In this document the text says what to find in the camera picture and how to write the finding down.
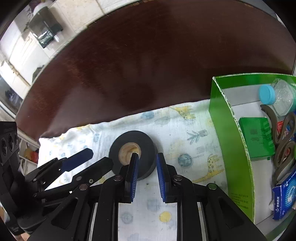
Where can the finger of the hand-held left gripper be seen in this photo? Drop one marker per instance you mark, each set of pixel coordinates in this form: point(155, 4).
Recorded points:
point(99, 168)
point(76, 158)

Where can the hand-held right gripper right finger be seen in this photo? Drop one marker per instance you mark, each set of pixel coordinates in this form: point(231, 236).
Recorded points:
point(161, 178)

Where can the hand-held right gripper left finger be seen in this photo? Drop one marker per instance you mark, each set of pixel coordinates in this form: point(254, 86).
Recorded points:
point(133, 178)

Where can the black tape roll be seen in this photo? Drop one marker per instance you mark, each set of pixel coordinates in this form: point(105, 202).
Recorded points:
point(148, 148)

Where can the green cardboard box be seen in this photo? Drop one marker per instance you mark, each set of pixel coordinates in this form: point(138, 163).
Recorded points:
point(231, 150)

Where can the small green box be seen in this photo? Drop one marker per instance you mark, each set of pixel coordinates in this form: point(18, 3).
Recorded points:
point(254, 139)

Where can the olive hair claw clip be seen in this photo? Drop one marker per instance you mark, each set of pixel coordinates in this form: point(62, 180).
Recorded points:
point(281, 148)

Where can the dark blue carton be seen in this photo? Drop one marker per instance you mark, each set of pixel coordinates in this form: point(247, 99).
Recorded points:
point(285, 197)

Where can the red playing card pack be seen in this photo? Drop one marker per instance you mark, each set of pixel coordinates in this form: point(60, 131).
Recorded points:
point(280, 127)

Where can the clear bottle with green label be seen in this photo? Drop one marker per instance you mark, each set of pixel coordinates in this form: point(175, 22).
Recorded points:
point(282, 97)

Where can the white shelf unit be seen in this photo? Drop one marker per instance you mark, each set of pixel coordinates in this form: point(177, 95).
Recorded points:
point(27, 162)

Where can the giraffe printed blanket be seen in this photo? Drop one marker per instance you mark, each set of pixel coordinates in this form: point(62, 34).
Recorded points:
point(185, 139)

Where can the glass door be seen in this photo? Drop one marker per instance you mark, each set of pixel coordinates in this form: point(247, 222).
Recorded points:
point(9, 95)

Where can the green cloth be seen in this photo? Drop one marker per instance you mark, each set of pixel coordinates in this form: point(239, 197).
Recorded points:
point(38, 72)

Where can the brown wooden headboard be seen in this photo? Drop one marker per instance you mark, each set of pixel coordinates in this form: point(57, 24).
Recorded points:
point(138, 58)

